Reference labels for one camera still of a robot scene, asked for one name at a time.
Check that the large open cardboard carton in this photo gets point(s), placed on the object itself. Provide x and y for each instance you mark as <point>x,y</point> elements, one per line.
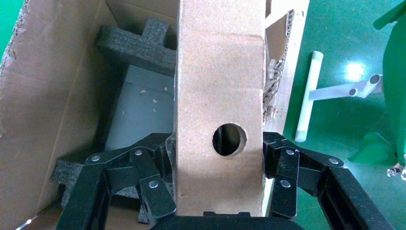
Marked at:
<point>54,95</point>

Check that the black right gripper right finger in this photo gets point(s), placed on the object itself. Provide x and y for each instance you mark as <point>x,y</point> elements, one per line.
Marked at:
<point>320,187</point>

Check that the small cardboard box with hole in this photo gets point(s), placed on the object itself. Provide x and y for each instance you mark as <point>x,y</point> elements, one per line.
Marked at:
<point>219,79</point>

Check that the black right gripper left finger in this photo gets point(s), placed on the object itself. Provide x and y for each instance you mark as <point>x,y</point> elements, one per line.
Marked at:
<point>127,177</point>

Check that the green cloth on side table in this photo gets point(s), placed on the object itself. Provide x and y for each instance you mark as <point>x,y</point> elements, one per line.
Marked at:
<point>395,79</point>

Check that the metal binder clip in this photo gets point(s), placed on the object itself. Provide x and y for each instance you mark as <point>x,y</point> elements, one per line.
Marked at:
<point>396,171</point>

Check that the grey panel inside carton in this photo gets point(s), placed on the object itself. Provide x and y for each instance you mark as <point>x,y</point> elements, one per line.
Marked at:
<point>139,111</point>

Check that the white metal table frame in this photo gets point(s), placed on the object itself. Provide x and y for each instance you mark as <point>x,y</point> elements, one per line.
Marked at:
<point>312,82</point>

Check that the large green table cloth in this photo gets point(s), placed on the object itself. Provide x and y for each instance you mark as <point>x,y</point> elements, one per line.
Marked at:
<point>8,19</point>

